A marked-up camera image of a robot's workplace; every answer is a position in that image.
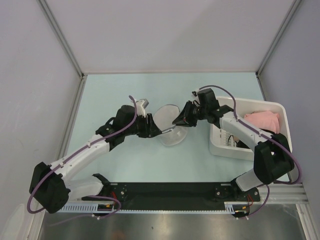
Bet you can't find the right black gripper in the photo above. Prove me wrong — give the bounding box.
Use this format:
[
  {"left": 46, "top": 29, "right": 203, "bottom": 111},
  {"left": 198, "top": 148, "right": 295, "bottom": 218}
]
[{"left": 172, "top": 100, "right": 209, "bottom": 127}]

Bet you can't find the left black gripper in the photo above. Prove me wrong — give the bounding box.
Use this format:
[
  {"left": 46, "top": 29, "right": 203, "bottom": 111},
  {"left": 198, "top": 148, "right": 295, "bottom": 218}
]
[{"left": 123, "top": 113, "right": 162, "bottom": 139}]

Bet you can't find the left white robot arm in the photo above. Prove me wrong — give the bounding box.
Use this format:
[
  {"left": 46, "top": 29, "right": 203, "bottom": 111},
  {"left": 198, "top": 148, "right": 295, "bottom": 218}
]
[{"left": 27, "top": 105, "right": 163, "bottom": 214}]

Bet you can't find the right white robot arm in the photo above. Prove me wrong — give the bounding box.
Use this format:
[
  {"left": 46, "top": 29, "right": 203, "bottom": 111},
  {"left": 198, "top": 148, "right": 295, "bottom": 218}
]
[{"left": 172, "top": 86, "right": 295, "bottom": 201}]

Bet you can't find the white plastic basket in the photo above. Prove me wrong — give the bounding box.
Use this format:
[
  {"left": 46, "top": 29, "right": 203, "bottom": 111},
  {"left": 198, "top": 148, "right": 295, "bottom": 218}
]
[{"left": 209, "top": 96, "right": 292, "bottom": 161}]

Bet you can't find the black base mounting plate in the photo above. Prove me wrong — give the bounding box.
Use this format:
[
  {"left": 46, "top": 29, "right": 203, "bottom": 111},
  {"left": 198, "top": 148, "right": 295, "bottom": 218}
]
[{"left": 96, "top": 182, "right": 261, "bottom": 211}]

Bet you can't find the pink garment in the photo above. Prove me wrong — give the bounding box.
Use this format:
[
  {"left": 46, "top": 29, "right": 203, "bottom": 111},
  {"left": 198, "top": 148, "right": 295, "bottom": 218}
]
[{"left": 244, "top": 110, "right": 280, "bottom": 134}]

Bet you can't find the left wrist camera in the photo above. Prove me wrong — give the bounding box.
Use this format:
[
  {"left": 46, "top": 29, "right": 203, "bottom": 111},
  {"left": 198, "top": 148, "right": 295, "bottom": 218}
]
[{"left": 135, "top": 98, "right": 149, "bottom": 118}]

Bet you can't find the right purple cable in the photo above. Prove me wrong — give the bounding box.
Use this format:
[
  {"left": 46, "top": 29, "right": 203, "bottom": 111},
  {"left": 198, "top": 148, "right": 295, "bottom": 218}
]
[{"left": 197, "top": 84, "right": 303, "bottom": 220}]

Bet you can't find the purple cable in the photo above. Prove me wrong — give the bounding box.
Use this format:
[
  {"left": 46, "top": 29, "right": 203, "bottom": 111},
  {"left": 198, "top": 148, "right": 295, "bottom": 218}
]
[
  {"left": 26, "top": 94, "right": 122, "bottom": 226},
  {"left": 197, "top": 84, "right": 303, "bottom": 220}
]

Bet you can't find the white slotted cable duct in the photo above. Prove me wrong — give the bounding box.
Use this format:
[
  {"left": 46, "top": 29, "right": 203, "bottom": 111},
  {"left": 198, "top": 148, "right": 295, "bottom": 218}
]
[{"left": 61, "top": 201, "right": 251, "bottom": 215}]

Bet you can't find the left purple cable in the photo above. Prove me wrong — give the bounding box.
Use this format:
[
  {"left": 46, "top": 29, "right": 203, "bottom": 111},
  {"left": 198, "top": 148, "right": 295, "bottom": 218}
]
[{"left": 26, "top": 94, "right": 122, "bottom": 226}]

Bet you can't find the right aluminium frame post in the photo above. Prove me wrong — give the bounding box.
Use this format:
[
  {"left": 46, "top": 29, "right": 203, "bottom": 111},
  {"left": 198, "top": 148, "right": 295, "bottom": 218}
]
[{"left": 256, "top": 0, "right": 303, "bottom": 76}]

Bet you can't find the aluminium frame post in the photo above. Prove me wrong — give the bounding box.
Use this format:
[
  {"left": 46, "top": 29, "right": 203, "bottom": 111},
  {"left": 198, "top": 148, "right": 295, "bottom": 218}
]
[
  {"left": 256, "top": 0, "right": 303, "bottom": 76},
  {"left": 38, "top": 0, "right": 86, "bottom": 78}
]

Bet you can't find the left aluminium frame post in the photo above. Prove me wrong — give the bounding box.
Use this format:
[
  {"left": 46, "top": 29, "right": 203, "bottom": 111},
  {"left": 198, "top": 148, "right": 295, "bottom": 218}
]
[{"left": 38, "top": 0, "right": 86, "bottom": 78}]

